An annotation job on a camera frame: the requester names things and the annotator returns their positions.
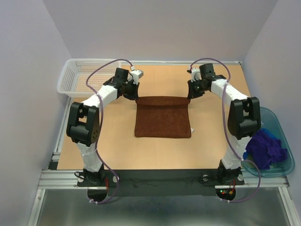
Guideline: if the brown towel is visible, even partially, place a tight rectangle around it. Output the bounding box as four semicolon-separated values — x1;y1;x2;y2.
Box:
135;96;191;138

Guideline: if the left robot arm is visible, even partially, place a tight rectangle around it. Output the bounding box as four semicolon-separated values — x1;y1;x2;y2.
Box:
66;66;143;186

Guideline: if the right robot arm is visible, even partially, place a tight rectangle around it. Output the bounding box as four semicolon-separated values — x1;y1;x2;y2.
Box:
187;64;261;184

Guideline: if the white plastic mesh basket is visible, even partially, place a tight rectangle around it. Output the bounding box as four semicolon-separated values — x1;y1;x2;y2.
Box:
57;58;121;97

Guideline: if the teal translucent plastic bin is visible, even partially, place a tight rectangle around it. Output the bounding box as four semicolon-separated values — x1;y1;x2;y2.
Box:
246;107;295;178

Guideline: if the blue towel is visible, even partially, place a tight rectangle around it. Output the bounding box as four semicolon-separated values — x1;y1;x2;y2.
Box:
243;128;281;165

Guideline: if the purple towel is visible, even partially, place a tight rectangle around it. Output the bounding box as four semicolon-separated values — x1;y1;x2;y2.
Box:
246;128;288;170

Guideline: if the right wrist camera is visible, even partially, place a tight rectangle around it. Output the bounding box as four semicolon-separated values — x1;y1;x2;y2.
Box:
187;68;201;82

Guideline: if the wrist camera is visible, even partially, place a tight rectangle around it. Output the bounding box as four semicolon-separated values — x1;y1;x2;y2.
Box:
187;68;201;82
129;70;143;85

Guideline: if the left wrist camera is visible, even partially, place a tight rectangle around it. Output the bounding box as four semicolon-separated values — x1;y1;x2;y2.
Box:
129;70;143;85

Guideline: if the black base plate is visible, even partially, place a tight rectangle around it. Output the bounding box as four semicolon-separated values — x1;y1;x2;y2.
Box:
74;167;244;197

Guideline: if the aluminium frame rail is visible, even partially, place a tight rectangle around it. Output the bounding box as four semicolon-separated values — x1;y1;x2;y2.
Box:
27;97;75;226

